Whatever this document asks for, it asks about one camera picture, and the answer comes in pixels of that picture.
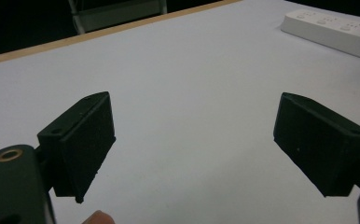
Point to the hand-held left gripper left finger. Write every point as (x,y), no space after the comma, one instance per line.
(78,146)

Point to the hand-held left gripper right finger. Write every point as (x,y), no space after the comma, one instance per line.
(318,146)

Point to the white power strip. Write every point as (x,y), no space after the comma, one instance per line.
(330,32)

